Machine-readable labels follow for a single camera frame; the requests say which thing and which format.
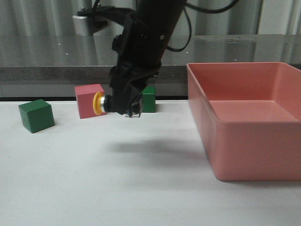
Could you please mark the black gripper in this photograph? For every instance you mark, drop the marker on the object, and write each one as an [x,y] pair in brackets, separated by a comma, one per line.
[140,48]

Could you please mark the yellow push button switch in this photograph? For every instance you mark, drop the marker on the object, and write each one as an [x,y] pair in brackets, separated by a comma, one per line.
[103,103]

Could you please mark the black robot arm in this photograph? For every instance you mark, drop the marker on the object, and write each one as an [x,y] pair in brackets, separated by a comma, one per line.
[175,6]

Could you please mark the green cube middle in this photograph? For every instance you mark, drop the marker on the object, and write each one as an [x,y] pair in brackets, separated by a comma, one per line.
[149,100]

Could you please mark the green cube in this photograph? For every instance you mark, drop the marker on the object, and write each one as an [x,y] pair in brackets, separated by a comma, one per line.
[149,100]
[36,115]

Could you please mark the pink cube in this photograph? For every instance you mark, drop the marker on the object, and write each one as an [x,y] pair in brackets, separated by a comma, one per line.
[85,99]

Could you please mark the green cube left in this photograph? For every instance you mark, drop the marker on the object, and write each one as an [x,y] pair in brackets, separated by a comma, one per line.
[36,115]

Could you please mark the pink plastic bin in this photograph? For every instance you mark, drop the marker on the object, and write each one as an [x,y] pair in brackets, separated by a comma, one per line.
[249,118]

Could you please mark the grey curtain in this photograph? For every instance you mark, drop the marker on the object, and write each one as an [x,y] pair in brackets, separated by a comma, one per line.
[54,18]

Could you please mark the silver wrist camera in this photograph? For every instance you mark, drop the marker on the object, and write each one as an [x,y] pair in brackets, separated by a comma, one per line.
[86,25]

